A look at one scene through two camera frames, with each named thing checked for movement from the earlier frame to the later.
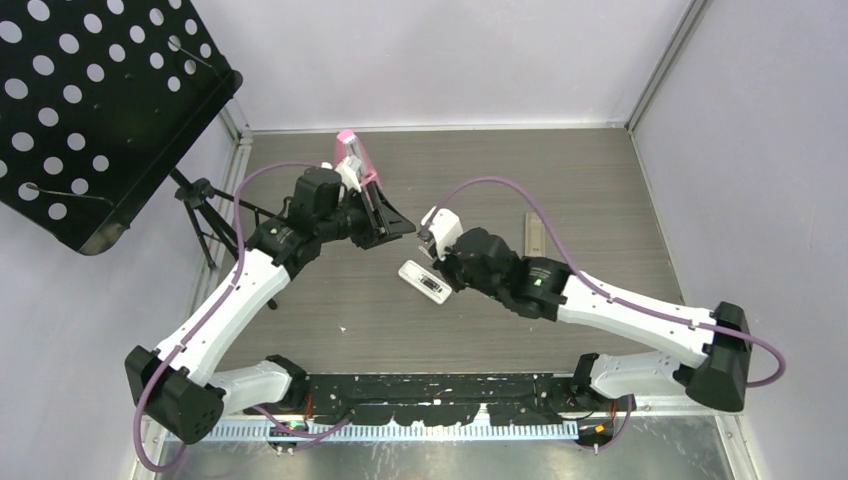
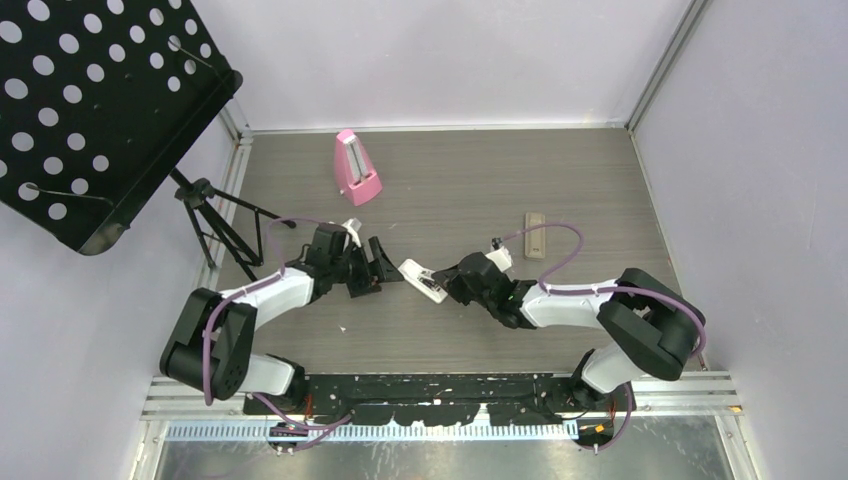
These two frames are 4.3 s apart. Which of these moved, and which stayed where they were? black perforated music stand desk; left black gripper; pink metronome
Moved: left black gripper
Stayed: black perforated music stand desk; pink metronome
